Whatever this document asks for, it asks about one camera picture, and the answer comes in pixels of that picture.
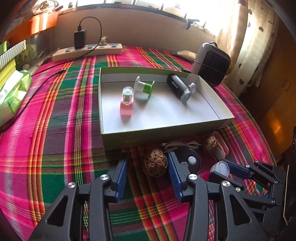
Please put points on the pink silicone clip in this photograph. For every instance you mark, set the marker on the pink silicone clip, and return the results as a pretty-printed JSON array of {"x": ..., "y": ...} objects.
[
  {"x": 126, "y": 107},
  {"x": 223, "y": 146}
]

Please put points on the beige power strip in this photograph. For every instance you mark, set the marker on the beige power strip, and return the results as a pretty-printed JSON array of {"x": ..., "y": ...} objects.
[{"x": 69, "y": 54}]

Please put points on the black round disc holder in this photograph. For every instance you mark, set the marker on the black round disc holder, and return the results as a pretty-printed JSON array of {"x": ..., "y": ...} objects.
[{"x": 185, "y": 153}]

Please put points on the green white spool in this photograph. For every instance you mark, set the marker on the green white spool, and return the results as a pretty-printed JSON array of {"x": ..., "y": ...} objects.
[{"x": 145, "y": 89}]

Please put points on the beige cone-shaped object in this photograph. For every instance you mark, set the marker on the beige cone-shaped object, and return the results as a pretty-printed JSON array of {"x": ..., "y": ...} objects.
[{"x": 185, "y": 55}]

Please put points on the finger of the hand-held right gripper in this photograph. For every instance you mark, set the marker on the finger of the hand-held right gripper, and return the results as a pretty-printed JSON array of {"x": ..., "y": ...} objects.
[
  {"x": 217, "y": 179},
  {"x": 238, "y": 171}
]

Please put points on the light green box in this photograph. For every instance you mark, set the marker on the light green box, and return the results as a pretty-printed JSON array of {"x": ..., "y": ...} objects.
[{"x": 3, "y": 47}]

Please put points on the green cardboard box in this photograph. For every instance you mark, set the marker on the green cardboard box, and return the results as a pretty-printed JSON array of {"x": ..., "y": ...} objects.
[{"x": 161, "y": 115}]

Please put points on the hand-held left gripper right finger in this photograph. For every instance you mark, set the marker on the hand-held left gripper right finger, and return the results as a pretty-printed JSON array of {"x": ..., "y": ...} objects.
[{"x": 174, "y": 176}]

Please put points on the white plug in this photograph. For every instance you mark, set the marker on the white plug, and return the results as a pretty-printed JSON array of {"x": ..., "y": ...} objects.
[{"x": 104, "y": 40}]

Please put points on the black window hook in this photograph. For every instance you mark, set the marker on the black window hook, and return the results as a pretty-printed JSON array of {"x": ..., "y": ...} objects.
[{"x": 190, "y": 23}]

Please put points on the heart print curtain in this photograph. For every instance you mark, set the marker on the heart print curtain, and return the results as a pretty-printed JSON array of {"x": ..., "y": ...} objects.
[{"x": 254, "y": 34}]

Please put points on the carved brown walnut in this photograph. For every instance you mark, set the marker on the carved brown walnut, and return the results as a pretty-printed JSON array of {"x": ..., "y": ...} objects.
[
  {"x": 211, "y": 143},
  {"x": 155, "y": 163}
]

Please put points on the black charger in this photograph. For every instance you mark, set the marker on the black charger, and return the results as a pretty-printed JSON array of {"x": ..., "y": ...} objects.
[{"x": 79, "y": 39}]

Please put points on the black silver handheld device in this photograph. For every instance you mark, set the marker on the black silver handheld device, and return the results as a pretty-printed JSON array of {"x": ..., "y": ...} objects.
[{"x": 177, "y": 85}]

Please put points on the orange box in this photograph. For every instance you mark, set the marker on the orange box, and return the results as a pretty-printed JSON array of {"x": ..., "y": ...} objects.
[{"x": 34, "y": 23}]

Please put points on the wooden cabinet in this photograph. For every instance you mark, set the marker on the wooden cabinet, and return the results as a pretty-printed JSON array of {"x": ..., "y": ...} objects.
[{"x": 272, "y": 92}]

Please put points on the pink green plaid tablecloth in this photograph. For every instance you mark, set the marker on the pink green plaid tablecloth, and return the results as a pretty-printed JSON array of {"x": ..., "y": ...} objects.
[{"x": 57, "y": 150}]

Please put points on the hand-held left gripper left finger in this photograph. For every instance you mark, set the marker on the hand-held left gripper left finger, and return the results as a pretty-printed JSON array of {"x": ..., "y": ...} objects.
[{"x": 122, "y": 176}]

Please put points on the green tissue pack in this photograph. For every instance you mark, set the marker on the green tissue pack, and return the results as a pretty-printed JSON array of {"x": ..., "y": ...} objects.
[{"x": 13, "y": 97}]

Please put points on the small grey heater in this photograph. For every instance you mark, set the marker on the small grey heater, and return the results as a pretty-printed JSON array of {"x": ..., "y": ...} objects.
[{"x": 210, "y": 64}]

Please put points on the small white jar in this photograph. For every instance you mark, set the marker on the small white jar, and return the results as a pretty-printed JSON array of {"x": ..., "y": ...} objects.
[{"x": 219, "y": 167}]

